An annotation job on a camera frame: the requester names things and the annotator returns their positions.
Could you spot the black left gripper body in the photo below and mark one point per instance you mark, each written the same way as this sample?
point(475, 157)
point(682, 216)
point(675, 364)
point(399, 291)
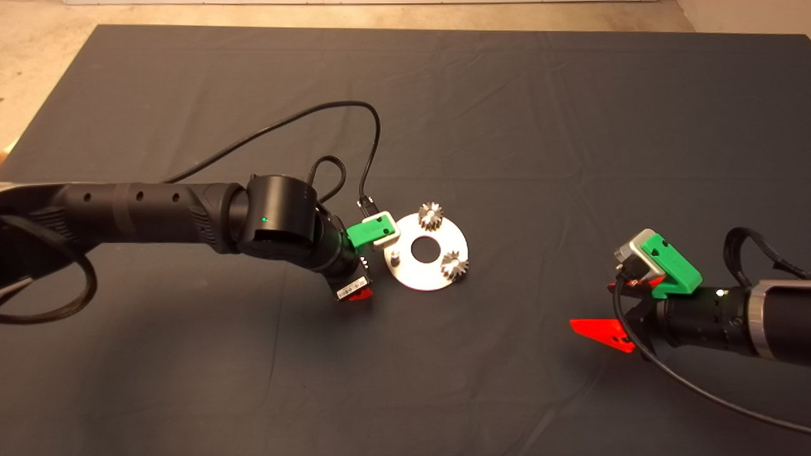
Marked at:
point(351, 275)

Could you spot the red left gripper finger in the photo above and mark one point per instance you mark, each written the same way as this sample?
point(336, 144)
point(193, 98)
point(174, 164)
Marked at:
point(361, 295)

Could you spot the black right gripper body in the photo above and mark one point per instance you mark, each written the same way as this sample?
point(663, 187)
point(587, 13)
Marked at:
point(652, 316)

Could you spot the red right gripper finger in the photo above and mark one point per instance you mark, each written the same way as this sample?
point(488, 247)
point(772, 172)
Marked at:
point(640, 286)
point(605, 330)

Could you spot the steel planetary gear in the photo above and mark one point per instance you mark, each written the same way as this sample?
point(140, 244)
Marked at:
point(454, 266)
point(431, 216)

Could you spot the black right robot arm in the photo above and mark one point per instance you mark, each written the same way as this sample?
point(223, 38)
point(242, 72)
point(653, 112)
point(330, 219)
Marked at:
point(760, 323)

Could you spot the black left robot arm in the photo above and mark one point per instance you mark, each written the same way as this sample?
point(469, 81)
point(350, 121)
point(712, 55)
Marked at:
point(158, 212)

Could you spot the round metal carrier plate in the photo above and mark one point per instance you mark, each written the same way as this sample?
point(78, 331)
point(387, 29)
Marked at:
point(412, 272)

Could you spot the dark grey table cloth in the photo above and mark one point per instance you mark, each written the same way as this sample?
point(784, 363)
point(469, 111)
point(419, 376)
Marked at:
point(507, 95)

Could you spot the white right camera box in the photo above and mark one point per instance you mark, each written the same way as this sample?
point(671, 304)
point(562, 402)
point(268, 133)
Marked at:
point(633, 256)

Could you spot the white camera box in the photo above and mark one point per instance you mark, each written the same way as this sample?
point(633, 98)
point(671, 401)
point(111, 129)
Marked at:
point(394, 233)
point(633, 256)

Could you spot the green right camera mount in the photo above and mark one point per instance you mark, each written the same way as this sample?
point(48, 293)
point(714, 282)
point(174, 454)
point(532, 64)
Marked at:
point(675, 266)

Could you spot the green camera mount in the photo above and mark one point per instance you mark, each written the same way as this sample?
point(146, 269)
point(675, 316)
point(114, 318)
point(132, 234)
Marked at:
point(675, 266)
point(367, 231)

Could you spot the green left camera mount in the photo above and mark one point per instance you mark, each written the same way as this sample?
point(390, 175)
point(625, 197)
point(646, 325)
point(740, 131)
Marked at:
point(367, 231)

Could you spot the white left camera box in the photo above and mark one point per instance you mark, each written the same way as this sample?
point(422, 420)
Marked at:
point(394, 233)

